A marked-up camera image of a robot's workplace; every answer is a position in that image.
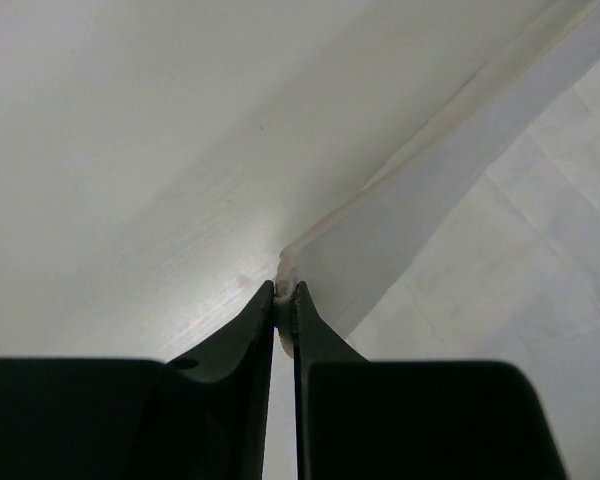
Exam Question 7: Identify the white pleated skirt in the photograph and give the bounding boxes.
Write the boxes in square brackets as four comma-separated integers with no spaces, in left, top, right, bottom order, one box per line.
[276,1,600,364]

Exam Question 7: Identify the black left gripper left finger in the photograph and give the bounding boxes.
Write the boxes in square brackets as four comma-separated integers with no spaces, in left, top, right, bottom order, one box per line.
[0,282,274,479]

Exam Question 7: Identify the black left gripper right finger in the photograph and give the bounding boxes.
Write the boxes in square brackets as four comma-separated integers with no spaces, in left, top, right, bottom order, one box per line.
[292,283,567,479]

